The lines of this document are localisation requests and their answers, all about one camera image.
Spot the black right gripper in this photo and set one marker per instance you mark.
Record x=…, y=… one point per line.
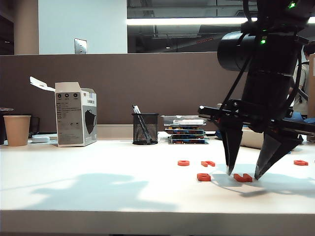
x=265, y=103

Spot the orange letter magnet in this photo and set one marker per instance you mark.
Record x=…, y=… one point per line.
x=204, y=177
x=243, y=178
x=300, y=162
x=183, y=163
x=208, y=163

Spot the case of colourful magnets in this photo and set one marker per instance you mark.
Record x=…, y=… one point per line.
x=187, y=136
x=185, y=129
x=187, y=141

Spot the beige oval tray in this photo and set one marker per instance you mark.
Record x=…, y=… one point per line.
x=253, y=140

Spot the blue fabric bag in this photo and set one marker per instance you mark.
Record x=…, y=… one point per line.
x=299, y=116

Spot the person in light shirt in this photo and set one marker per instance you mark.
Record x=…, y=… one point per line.
x=303, y=105

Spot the white marker in case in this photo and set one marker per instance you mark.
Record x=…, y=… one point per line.
x=189, y=122

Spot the tall cardboard box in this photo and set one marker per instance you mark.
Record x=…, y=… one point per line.
x=312, y=98

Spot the clear plastic case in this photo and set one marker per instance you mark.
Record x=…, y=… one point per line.
x=168, y=120

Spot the black mesh pen holder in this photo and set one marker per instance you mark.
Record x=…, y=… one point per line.
x=145, y=129

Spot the black white pen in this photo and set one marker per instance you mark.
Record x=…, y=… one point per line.
x=136, y=109

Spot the white ceiling light strip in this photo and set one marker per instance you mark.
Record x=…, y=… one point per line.
x=184, y=21

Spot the brown desk divider panel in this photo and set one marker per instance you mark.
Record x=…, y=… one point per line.
x=123, y=83

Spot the white grey face mask box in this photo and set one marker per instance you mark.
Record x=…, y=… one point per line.
x=72, y=118

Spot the small white case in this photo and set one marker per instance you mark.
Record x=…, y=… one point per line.
x=40, y=139

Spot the dark glass mug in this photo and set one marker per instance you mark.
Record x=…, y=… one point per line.
x=35, y=126

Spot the brown paper cup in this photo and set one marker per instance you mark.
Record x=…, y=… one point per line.
x=17, y=131

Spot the dark round container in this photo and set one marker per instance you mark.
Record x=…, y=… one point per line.
x=2, y=123

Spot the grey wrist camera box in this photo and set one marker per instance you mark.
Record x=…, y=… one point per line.
x=219, y=106

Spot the metal wall plate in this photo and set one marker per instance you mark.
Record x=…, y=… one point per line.
x=80, y=46

